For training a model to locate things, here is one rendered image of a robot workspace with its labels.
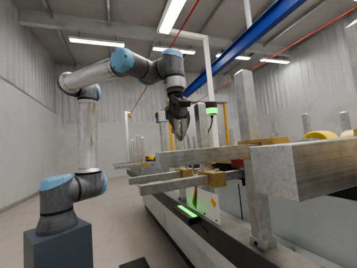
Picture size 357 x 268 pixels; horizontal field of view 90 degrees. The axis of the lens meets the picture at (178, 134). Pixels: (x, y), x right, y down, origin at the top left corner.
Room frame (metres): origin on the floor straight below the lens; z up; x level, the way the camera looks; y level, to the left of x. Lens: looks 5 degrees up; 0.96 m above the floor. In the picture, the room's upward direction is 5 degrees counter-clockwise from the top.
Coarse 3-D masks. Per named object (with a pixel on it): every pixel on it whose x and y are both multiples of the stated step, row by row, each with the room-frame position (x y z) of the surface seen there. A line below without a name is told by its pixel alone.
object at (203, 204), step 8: (192, 192) 0.78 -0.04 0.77; (200, 192) 0.72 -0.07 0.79; (208, 192) 0.66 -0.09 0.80; (200, 200) 0.72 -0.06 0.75; (208, 200) 0.66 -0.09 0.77; (216, 200) 0.62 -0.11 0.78; (192, 208) 0.80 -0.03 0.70; (200, 208) 0.73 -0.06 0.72; (208, 208) 0.67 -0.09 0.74; (216, 208) 0.62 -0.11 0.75; (208, 216) 0.67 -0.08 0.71; (216, 216) 0.62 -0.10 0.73
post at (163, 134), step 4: (160, 124) 1.16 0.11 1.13; (164, 124) 1.17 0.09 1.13; (160, 128) 1.17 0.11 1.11; (164, 128) 1.17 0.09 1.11; (160, 132) 1.17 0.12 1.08; (164, 132) 1.17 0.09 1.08; (160, 136) 1.18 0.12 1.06; (164, 136) 1.16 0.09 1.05; (160, 140) 1.19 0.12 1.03; (164, 140) 1.16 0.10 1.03; (164, 144) 1.16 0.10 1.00; (164, 148) 1.16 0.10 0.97; (168, 168) 1.17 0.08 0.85; (164, 172) 1.16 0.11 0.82; (164, 180) 1.17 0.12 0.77
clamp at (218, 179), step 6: (198, 174) 0.72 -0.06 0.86; (210, 174) 0.63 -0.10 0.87; (216, 174) 0.62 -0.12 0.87; (222, 174) 0.63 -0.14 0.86; (210, 180) 0.64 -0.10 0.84; (216, 180) 0.62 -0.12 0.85; (222, 180) 0.63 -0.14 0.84; (210, 186) 0.64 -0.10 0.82; (216, 186) 0.62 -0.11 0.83; (222, 186) 0.63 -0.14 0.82
